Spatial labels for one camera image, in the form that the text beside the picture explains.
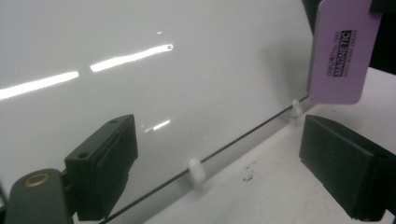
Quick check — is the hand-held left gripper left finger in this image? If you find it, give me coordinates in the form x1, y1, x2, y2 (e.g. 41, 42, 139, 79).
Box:
64, 114, 139, 222

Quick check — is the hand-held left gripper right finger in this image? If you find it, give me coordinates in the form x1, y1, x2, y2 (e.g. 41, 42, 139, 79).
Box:
299, 114, 396, 222

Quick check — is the purple whiteboard eraser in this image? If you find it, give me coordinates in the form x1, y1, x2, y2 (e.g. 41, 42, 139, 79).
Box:
307, 0, 383, 105

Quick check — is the white whiteboard with black edge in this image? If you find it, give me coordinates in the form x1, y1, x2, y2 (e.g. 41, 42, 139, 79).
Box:
0, 0, 314, 224

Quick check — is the white plastic whiteboard stand foot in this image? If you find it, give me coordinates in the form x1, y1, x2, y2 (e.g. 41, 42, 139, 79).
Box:
187, 158, 207, 190
289, 99, 304, 125

